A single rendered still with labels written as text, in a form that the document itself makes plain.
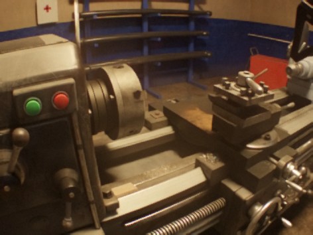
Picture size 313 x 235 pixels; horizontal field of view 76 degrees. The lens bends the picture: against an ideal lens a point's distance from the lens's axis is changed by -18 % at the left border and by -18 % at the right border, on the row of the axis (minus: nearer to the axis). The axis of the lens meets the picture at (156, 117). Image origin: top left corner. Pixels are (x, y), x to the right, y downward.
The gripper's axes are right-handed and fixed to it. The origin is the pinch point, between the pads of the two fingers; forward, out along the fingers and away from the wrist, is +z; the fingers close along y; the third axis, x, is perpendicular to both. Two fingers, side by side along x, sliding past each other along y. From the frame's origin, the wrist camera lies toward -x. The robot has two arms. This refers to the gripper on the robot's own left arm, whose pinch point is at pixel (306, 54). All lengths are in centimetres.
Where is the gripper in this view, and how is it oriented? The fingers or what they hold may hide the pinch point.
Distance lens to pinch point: 40.7
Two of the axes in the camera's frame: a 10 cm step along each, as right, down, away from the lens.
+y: -8.2, 2.4, -5.1
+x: 4.9, 7.5, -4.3
